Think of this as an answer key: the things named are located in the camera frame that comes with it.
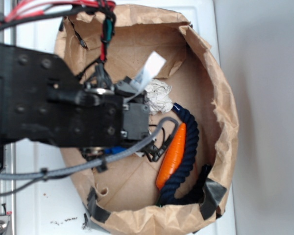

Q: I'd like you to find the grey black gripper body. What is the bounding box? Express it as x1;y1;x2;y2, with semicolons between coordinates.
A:
115;76;150;141

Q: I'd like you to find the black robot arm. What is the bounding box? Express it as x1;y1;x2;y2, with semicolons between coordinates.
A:
0;44;149;153

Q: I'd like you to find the crumpled white paper ball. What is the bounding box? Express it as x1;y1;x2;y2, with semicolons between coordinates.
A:
145;79;173;115

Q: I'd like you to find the white label tag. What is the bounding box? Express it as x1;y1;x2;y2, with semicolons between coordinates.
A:
131;51;166;93

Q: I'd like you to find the orange plastic carrot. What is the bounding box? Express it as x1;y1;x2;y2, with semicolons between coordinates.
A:
156;123;187;190

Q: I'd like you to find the brown paper bag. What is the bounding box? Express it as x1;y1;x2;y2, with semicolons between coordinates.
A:
53;4;240;235

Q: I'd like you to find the grey braided cable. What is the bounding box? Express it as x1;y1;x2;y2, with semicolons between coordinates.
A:
0;117;179;181

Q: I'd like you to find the navy blue rope toy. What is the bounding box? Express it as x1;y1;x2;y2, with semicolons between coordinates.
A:
156;103;212;206

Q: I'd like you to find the red and black wire bundle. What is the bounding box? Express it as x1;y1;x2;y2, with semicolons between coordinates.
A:
0;0;117;64

